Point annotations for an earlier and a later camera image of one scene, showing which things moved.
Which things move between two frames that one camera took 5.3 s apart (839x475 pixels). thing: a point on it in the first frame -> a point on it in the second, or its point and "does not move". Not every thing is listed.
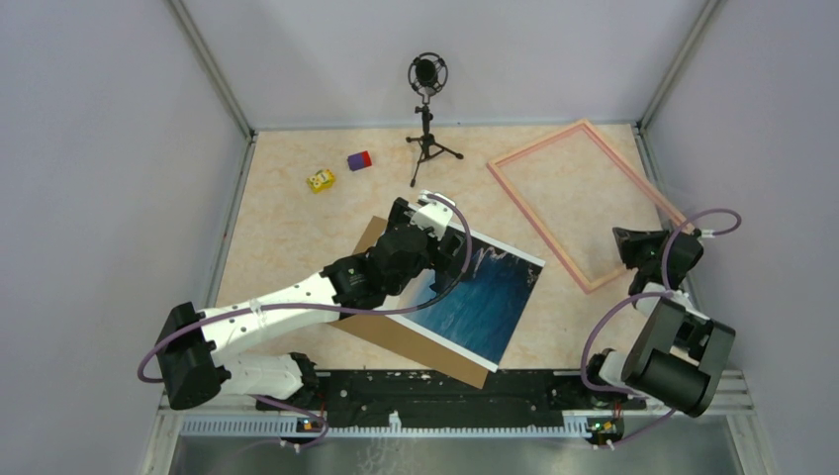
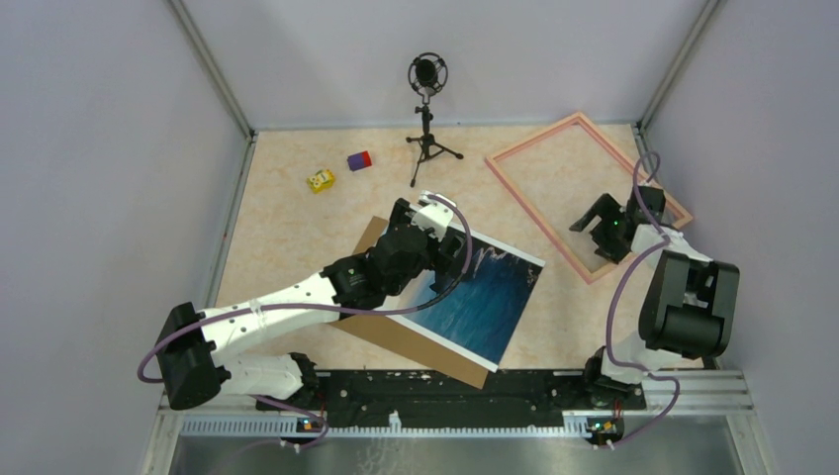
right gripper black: (629, 240) -> (605, 208)
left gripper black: (438, 260) does not move
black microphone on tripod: (427, 75) does not move
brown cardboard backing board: (402, 335) does not move
